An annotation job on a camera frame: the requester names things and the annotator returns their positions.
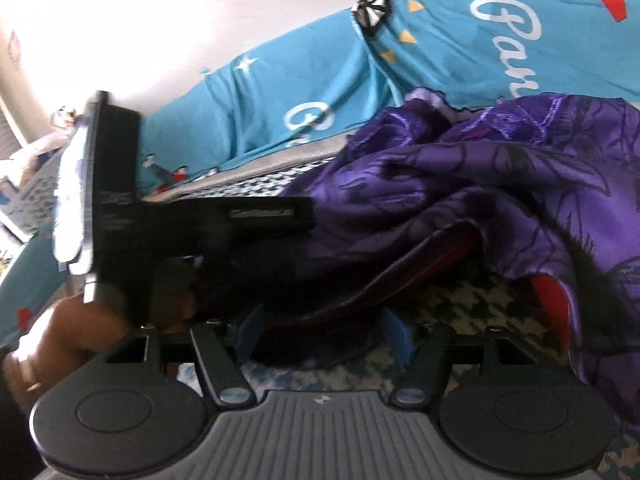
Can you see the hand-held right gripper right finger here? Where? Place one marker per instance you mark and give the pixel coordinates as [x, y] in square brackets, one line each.
[397, 335]

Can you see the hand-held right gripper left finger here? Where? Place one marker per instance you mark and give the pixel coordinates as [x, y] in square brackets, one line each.
[252, 332]

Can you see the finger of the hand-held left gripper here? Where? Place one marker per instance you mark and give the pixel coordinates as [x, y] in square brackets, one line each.
[300, 215]

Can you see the purple floral garment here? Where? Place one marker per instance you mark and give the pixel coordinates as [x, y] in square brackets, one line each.
[450, 200]

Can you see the person's left hand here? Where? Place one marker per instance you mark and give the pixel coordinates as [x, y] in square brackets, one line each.
[60, 340]

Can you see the houndstooth patterned mattress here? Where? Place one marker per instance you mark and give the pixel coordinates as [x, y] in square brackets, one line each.
[500, 305]

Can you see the blue printed bed bumper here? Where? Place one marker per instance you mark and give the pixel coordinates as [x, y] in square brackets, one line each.
[300, 85]

